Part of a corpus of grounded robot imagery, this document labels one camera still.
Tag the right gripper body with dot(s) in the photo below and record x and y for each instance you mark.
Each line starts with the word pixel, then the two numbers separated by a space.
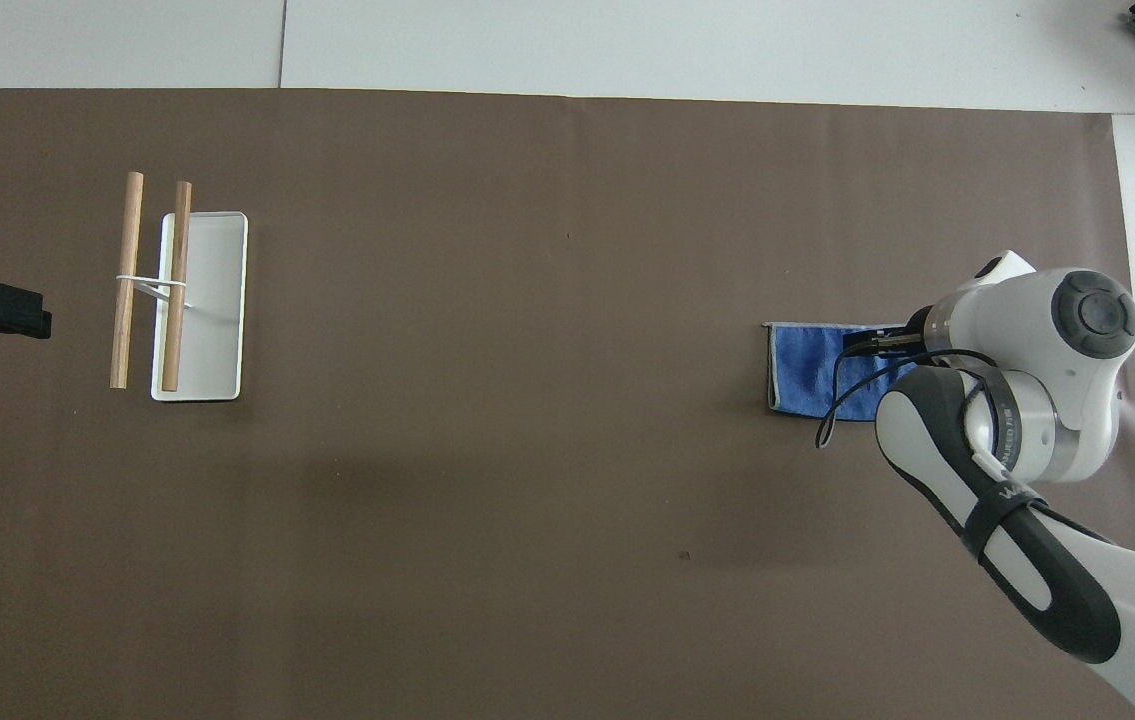
pixel 919 322

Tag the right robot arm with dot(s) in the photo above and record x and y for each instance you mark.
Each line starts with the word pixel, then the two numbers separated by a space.
pixel 1027 320

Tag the blue towel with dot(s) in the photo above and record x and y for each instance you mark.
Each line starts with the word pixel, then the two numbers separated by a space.
pixel 807 370

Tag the white towel rack wooden bars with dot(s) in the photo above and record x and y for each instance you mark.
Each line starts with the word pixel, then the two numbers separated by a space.
pixel 212 300

